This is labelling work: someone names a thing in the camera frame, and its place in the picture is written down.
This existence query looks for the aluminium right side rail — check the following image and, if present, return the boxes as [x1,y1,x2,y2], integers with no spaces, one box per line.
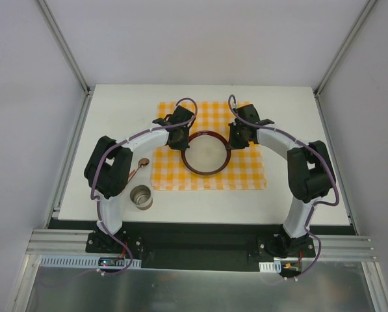
[314,93,359,235]

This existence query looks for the red rimmed cream plate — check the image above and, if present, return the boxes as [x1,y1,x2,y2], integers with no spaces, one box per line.
[181,131,231,176]

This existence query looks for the aluminium frame post left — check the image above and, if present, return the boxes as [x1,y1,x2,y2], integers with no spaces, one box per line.
[34,0,90,94]

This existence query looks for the aluminium rail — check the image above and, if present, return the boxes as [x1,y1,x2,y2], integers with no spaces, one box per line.
[43,88,94,229]
[26,229,378,262]
[314,93,359,235]

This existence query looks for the yellow white checkered cloth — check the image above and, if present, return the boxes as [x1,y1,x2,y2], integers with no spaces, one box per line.
[151,101,267,191]

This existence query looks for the aluminium left side rail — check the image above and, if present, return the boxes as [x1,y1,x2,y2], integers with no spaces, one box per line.
[43,88,94,229]

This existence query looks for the left white cable duct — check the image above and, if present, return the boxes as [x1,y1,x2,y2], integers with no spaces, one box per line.
[40,255,142,270]

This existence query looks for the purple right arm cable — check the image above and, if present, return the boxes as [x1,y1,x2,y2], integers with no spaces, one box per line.
[228,94,341,283]

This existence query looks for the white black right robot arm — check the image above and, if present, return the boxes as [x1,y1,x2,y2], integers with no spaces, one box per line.
[227,104,339,257]

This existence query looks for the metal cup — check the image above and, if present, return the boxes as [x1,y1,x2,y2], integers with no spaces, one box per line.
[129,185,153,211]

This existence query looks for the aluminium frame post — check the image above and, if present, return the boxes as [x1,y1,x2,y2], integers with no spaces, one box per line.
[314,0,379,98]
[34,0,90,94]

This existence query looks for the aluminium frame post right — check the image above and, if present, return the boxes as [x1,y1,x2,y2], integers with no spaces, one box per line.
[314,0,379,98]

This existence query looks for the copper spoon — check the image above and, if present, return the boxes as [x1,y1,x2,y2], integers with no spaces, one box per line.
[127,158,150,182]

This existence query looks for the aluminium front rail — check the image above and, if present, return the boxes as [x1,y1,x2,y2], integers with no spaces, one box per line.
[26,229,378,262]

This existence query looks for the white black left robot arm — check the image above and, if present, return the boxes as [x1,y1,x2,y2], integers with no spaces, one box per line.
[84,106,196,253]

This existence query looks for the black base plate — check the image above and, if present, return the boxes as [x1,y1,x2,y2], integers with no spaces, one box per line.
[47,219,357,272]

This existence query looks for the white cable duct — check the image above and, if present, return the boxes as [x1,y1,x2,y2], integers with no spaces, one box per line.
[259,261,281,274]
[40,255,142,270]

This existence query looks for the right white cable duct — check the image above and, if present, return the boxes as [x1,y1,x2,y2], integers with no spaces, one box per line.
[259,261,281,274]

